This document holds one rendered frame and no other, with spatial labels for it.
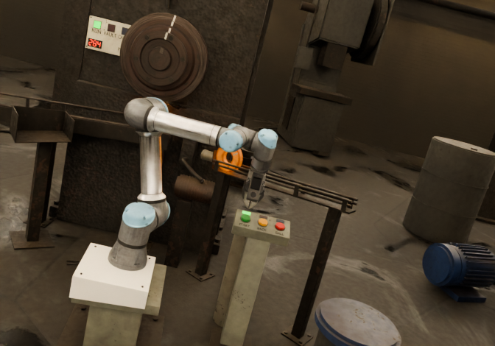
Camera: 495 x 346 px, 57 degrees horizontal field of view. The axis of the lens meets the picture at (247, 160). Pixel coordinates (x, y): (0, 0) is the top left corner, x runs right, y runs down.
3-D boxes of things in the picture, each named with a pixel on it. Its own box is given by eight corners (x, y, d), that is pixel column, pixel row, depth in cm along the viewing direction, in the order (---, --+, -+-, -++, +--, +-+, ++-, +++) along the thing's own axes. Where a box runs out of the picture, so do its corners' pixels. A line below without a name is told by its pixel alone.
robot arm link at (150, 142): (130, 232, 187) (126, 97, 177) (146, 221, 201) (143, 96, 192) (158, 235, 184) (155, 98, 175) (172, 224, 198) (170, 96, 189)
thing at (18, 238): (-2, 232, 252) (12, 104, 235) (48, 230, 268) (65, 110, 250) (2, 250, 237) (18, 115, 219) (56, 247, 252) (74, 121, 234)
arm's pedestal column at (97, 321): (155, 383, 175) (167, 324, 169) (46, 368, 169) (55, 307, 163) (163, 319, 213) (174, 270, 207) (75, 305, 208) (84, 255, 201)
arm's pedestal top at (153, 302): (158, 316, 172) (160, 307, 171) (70, 302, 167) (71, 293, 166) (165, 273, 203) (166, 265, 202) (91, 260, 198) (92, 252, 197)
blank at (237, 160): (225, 175, 248) (220, 176, 246) (216, 148, 250) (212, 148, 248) (246, 166, 239) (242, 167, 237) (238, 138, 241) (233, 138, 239)
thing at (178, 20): (113, 85, 258) (135, 1, 247) (193, 112, 261) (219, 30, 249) (110, 85, 252) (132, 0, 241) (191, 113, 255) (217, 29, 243)
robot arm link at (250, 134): (225, 123, 170) (253, 133, 168) (233, 121, 180) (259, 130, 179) (219, 143, 172) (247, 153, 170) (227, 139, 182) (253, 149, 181)
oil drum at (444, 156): (394, 215, 465) (423, 130, 443) (450, 228, 466) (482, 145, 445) (412, 238, 407) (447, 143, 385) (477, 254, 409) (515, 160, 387)
